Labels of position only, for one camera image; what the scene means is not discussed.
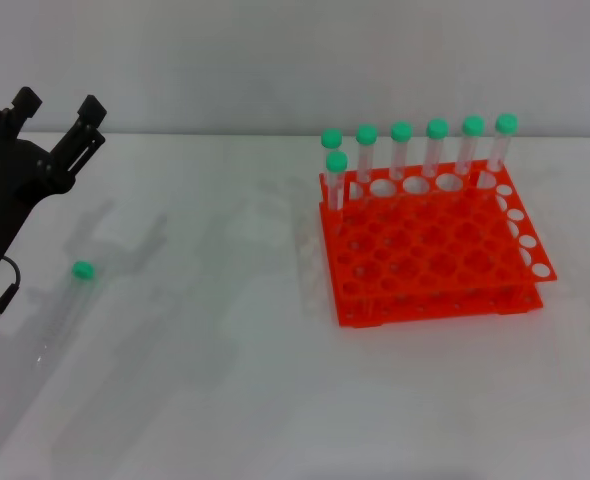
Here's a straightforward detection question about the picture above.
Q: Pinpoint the dark left wrist cable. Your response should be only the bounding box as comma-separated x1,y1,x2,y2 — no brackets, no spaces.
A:
0,256,22,342

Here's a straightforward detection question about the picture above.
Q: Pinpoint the clear test tube green cap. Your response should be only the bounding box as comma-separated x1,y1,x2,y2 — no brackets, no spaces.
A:
34,259,99,371
487,113,520,174
355,124,379,185
390,121,414,181
423,118,450,179
325,150,350,211
457,115,486,176
321,127,345,174

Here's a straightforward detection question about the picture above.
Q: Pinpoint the orange test tube rack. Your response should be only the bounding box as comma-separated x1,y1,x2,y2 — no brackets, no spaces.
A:
318,158,560,330

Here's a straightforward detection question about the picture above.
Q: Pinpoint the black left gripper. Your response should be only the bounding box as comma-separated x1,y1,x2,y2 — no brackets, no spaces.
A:
0,86,109,272

